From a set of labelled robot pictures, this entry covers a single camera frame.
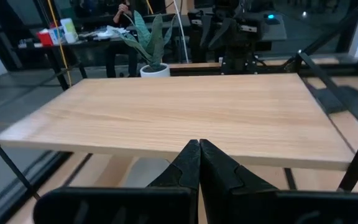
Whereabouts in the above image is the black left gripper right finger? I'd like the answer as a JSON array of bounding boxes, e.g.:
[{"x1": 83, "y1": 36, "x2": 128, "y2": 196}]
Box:
[{"x1": 199, "y1": 138, "x2": 358, "y2": 224}]

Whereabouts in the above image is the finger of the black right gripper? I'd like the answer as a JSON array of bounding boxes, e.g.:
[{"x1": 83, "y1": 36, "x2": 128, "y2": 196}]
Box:
[
  {"x1": 199, "y1": 14, "x2": 213, "y2": 50},
  {"x1": 208, "y1": 17, "x2": 241, "y2": 51}
]

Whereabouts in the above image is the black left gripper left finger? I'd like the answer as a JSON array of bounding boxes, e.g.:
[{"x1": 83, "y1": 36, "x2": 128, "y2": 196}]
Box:
[{"x1": 32, "y1": 139, "x2": 201, "y2": 224}]

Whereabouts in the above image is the black device with blue light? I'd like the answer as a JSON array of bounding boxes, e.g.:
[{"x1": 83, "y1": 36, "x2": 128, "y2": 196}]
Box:
[{"x1": 263, "y1": 12, "x2": 282, "y2": 25}]

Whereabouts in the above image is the snake plant in white pot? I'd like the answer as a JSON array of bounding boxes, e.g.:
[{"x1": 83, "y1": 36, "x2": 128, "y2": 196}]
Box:
[{"x1": 116, "y1": 11, "x2": 177, "y2": 78}]

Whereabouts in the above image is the person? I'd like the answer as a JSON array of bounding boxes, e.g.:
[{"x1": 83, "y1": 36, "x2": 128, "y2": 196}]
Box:
[{"x1": 112, "y1": 0, "x2": 137, "y2": 29}]

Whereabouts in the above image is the white papers pile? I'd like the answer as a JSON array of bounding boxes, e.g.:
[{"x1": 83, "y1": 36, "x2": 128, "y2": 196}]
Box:
[{"x1": 79, "y1": 25, "x2": 131, "y2": 41}]

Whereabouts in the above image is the black desk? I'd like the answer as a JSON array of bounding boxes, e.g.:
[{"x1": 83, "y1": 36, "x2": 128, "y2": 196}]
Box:
[{"x1": 17, "y1": 29, "x2": 180, "y2": 91}]

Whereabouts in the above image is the green and white box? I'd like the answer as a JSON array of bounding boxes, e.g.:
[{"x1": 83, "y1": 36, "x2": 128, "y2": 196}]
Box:
[{"x1": 60, "y1": 17, "x2": 79, "y2": 44}]

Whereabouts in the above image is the blue and white box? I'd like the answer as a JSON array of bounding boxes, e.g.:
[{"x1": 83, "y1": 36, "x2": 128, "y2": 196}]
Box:
[{"x1": 48, "y1": 26, "x2": 65, "y2": 45}]

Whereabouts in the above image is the red box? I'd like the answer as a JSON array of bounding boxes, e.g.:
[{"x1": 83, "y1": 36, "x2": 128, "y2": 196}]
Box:
[{"x1": 36, "y1": 29, "x2": 54, "y2": 47}]

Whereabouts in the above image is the white cable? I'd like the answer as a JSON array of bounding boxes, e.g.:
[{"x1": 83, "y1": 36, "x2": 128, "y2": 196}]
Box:
[{"x1": 172, "y1": 0, "x2": 190, "y2": 63}]

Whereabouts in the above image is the black aluminium rig frame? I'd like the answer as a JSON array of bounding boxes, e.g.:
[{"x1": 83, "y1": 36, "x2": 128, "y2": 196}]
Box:
[{"x1": 0, "y1": 0, "x2": 358, "y2": 224}]

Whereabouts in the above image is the black frame wooden shelf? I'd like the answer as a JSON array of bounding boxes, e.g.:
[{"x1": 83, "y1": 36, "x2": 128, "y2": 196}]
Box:
[{"x1": 0, "y1": 51, "x2": 358, "y2": 200}]

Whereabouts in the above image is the yellow cable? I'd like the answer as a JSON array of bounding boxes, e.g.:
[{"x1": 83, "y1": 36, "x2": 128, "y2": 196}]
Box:
[{"x1": 46, "y1": 0, "x2": 73, "y2": 88}]

